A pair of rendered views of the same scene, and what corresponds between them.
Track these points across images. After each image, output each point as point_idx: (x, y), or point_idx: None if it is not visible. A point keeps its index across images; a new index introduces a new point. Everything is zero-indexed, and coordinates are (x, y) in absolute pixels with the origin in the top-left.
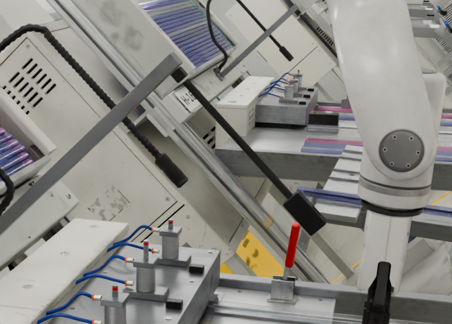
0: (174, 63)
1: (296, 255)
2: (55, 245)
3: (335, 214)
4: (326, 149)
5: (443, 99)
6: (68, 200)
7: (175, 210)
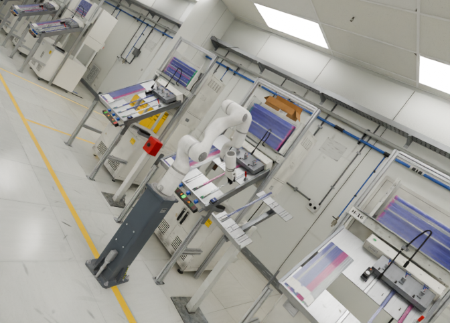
0: None
1: None
2: (262, 155)
3: (259, 192)
4: (330, 248)
5: (226, 157)
6: (277, 160)
7: None
